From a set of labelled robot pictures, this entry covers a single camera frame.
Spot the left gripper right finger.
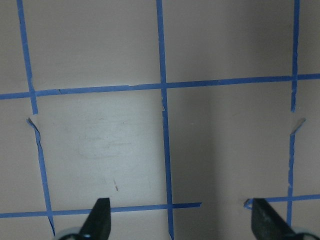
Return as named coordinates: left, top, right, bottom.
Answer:
left=251, top=198, right=319, bottom=240

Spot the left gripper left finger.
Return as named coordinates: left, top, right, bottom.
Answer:
left=54, top=198, right=111, bottom=240

